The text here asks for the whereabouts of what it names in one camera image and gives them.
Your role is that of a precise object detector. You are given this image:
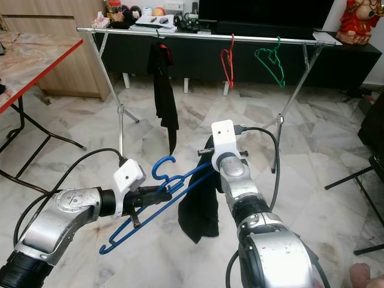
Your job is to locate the black t-shirt grey logo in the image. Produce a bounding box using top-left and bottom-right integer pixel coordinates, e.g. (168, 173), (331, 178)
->
(178, 135), (223, 244)

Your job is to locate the blue plastic hanger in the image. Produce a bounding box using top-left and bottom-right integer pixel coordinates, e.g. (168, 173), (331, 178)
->
(99, 155), (217, 256)

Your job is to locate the red plastic hanger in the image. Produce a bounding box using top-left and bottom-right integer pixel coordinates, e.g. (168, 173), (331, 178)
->
(220, 33), (236, 89)

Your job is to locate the green plastic hanger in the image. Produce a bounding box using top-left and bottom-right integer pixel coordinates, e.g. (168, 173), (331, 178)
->
(254, 37), (286, 89)

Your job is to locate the red hanger with dark hook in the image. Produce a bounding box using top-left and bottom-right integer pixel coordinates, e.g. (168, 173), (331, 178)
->
(156, 31), (175, 64)

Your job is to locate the black t-shirt white lettering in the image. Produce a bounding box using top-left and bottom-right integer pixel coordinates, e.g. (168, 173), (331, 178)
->
(147, 41), (181, 155)

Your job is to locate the black low TV console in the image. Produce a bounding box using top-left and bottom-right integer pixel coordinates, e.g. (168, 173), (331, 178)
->
(102, 27), (384, 91)

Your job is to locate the silver metal clothes rack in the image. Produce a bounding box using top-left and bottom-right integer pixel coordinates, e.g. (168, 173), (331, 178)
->
(76, 26), (338, 175)

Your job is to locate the stack of white papers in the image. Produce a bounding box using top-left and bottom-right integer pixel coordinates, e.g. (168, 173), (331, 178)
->
(130, 15), (178, 32)

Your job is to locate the black flat television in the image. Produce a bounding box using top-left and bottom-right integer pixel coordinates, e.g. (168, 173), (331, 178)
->
(197, 0), (335, 29)

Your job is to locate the white paper sheet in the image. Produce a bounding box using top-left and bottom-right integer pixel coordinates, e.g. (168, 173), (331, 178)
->
(312, 31), (343, 46)

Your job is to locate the red lid glass jar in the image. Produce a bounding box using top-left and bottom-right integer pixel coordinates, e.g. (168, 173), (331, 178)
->
(107, 0), (122, 23)

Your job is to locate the marble top folding table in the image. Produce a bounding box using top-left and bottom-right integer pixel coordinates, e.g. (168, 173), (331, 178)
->
(0, 31), (88, 181)

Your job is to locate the red deity statue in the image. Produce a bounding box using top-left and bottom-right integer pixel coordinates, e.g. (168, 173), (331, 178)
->
(336, 0), (382, 46)

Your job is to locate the light wooden cabinet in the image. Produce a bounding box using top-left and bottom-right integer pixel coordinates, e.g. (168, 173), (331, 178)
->
(0, 0), (112, 100)

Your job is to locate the person bare foot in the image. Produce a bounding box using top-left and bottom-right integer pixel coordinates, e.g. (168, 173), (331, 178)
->
(349, 263), (384, 288)

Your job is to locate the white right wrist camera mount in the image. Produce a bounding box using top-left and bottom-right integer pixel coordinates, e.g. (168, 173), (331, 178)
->
(210, 119), (241, 170)

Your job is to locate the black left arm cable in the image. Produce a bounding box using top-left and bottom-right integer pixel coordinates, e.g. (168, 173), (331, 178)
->
(13, 148), (128, 248)

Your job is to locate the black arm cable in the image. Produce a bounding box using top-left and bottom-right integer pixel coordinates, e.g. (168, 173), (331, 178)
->
(236, 125), (281, 288)
(13, 148), (128, 248)

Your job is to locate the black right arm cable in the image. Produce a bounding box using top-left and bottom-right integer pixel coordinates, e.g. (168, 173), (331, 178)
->
(236, 125), (281, 288)

